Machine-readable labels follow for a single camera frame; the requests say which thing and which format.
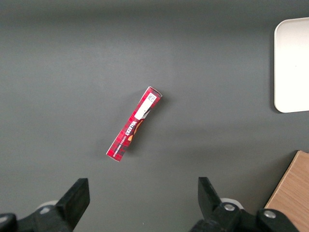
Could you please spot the beige plastic tray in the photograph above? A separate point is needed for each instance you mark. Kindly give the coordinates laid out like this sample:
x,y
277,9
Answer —
x,y
293,65

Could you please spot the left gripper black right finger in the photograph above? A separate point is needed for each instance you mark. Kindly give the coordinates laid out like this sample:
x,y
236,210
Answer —
x,y
212,207

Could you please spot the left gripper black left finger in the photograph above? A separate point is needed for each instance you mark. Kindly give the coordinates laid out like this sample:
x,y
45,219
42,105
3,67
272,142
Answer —
x,y
70,203

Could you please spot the wooden drawer cabinet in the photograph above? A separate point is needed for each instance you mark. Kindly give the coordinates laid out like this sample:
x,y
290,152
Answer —
x,y
292,191

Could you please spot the red snack box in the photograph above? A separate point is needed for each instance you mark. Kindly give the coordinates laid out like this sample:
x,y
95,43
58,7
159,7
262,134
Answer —
x,y
135,123

